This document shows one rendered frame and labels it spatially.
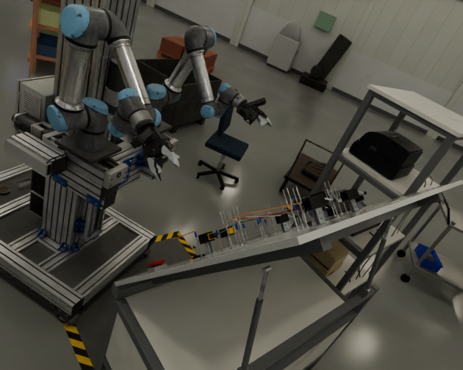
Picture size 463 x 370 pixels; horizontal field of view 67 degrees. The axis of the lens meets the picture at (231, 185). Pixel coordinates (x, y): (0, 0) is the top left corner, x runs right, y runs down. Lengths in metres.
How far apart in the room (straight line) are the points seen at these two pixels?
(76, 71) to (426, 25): 10.80
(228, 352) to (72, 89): 1.27
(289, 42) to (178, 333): 10.31
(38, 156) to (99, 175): 0.29
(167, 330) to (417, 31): 10.94
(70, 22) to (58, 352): 1.77
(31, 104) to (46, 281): 1.03
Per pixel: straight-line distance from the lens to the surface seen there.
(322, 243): 0.91
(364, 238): 2.28
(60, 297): 2.36
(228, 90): 2.05
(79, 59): 1.56
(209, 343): 1.63
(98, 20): 1.52
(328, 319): 1.72
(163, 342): 1.57
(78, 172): 1.91
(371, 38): 11.72
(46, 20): 5.64
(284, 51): 11.36
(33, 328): 2.53
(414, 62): 11.76
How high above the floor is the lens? 2.11
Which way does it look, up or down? 30 degrees down
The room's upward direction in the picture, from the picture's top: 23 degrees clockwise
